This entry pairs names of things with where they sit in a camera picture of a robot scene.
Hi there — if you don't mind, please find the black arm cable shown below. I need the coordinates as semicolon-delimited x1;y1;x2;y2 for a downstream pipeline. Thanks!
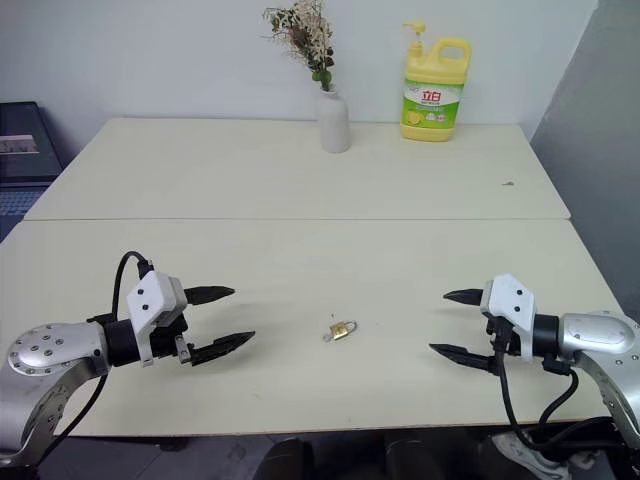
487;319;617;454
47;250;154;454

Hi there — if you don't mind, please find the dark laptop screen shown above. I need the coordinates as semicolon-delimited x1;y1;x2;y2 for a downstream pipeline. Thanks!
0;101;65;187

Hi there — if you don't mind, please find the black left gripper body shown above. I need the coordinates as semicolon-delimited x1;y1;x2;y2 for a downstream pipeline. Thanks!
148;313;195;369

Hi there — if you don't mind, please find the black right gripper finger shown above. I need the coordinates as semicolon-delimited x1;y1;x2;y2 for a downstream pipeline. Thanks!
442;287;486;308
428;342;502;376

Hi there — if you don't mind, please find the dried flower bouquet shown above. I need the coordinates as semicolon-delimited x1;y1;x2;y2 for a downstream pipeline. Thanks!
262;0;336;94

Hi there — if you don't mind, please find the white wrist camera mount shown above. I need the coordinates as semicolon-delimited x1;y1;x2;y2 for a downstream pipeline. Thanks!
125;271;189;369
480;272;537;362

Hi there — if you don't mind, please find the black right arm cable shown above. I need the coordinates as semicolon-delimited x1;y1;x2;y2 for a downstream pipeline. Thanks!
487;319;617;454

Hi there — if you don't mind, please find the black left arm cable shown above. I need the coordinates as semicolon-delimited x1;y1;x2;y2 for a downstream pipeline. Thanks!
47;250;154;454

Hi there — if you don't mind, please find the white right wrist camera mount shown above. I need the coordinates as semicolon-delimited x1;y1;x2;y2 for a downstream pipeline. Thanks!
480;272;537;362

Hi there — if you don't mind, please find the small brass padlock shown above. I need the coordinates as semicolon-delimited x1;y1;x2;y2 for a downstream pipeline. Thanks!
329;319;359;343

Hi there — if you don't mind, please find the yellow detergent pump bottle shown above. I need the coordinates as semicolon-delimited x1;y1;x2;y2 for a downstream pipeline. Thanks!
399;19;473;143

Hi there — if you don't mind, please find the dark rounded shape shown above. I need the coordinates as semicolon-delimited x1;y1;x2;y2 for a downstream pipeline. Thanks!
383;438;437;480
262;436;315;480

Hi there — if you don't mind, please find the white ceramic vase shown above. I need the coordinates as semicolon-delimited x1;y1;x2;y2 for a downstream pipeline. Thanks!
318;88;351;154

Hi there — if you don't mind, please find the blue laptop keyboard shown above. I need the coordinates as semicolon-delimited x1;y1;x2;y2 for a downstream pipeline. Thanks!
0;185;49;244

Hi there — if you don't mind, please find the white sneaker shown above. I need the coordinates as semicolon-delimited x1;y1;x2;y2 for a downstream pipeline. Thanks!
488;431;601;479

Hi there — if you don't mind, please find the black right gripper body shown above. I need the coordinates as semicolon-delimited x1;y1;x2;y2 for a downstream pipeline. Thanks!
481;310;522;359

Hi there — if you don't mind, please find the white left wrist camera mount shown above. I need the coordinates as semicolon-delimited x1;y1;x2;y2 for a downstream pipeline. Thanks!
125;271;189;369

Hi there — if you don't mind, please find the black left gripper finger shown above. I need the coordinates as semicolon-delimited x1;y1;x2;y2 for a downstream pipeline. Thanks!
188;330;257;368
182;285;237;307

